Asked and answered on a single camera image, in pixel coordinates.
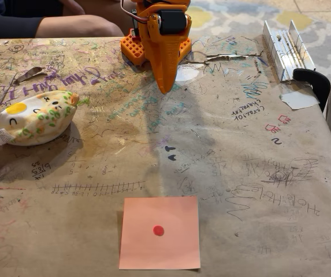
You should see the cream patterned plush toy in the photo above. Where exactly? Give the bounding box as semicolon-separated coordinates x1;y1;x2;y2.
0;90;81;147

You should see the orange robot arm waffle base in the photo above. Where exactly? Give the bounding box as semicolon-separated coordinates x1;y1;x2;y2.
120;5;193;66

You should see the grey yellow patterned rug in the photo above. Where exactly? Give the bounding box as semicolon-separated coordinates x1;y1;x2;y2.
179;0;331;74

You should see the person in navy clothes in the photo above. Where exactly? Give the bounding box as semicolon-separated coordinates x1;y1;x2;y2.
0;0;139;40

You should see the white torn paper scrap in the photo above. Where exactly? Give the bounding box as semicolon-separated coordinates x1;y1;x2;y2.
280;91;321;111

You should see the scribbled brown paper table cover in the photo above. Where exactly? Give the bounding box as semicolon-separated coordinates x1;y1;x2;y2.
0;35;331;277

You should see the pink square sticky note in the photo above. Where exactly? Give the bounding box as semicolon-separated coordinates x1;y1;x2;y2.
118;196;202;271

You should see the thin servo cable bundle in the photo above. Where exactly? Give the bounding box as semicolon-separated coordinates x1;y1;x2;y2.
120;0;149;24

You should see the aluminium channel rail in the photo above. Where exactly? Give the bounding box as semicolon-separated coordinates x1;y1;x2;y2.
262;19;317;83

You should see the black clamp handle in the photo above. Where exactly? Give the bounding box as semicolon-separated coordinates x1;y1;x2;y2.
292;68;331;113

